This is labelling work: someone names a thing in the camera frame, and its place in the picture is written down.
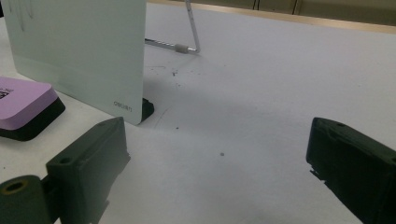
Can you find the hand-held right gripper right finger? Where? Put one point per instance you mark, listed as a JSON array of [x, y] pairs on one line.
[[351, 161]]

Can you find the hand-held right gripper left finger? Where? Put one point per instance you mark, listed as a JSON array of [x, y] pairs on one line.
[[90, 161]]

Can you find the purple whiteboard eraser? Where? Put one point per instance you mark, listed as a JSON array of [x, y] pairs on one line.
[[25, 102]]

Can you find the black whiteboard foot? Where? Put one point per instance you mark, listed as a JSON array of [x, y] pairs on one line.
[[147, 109]]

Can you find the pale glass whiteboard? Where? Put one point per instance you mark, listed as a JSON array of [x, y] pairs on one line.
[[77, 46]]

